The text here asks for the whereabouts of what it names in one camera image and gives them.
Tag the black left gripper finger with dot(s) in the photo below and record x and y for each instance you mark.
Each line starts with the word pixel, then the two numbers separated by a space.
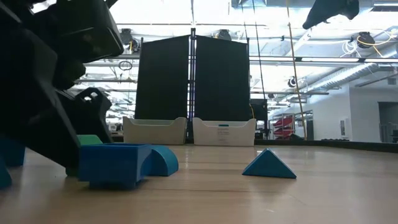
pixel 28 102
pixel 90 121

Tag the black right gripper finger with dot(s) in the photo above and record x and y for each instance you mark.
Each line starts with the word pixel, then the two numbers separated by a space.
pixel 320 12

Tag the green wedge block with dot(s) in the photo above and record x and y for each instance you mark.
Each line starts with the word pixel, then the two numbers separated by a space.
pixel 89 139

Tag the blue hollow toy brick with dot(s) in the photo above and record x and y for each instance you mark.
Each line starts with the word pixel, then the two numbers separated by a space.
pixel 115 161

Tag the blue small cube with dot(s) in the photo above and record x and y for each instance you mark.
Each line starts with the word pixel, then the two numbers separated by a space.
pixel 12 154

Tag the grey plastic bin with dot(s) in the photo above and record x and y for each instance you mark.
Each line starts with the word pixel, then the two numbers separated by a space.
pixel 155 132

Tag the teal half-cylinder block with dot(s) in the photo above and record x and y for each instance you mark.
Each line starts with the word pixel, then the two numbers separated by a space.
pixel 164 161

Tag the red shelf rack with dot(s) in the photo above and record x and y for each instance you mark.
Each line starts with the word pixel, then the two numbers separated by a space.
pixel 283 123

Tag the white plastic bin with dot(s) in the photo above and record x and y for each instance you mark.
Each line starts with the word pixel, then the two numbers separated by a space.
pixel 211 133

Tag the blue wedge block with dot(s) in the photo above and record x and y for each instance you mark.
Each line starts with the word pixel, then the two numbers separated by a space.
pixel 269 166

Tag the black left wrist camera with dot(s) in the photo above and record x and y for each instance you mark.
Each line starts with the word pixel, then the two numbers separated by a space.
pixel 87 31

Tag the silver ribbed ceiling duct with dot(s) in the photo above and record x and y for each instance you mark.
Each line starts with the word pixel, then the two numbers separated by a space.
pixel 348 74

